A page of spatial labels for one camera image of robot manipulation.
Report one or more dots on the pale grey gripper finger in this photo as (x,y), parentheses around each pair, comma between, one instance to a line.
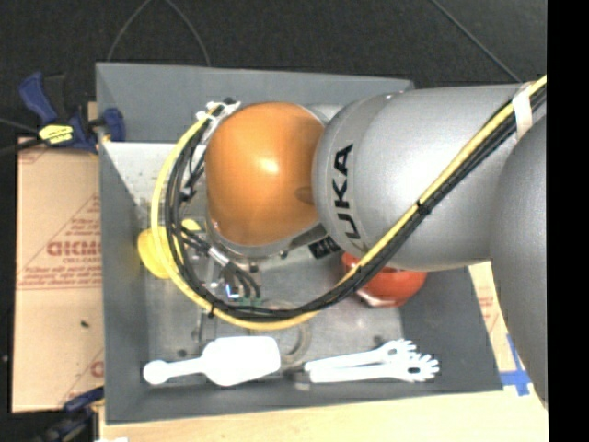
(211,326)
(199,326)

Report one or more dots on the white plastic scoop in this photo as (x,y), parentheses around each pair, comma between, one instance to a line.
(239,359)

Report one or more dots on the grey metal bin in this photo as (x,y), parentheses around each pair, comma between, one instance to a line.
(124,293)

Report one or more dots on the yellow round toy fruit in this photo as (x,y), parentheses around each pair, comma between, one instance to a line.
(149,251)

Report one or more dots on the brown cardboard board, red print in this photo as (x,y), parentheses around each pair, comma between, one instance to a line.
(55,293)

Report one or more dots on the white plastic tongs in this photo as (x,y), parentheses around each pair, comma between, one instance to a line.
(359,366)

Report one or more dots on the red-orange round thing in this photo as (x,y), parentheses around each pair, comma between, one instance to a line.
(391,286)

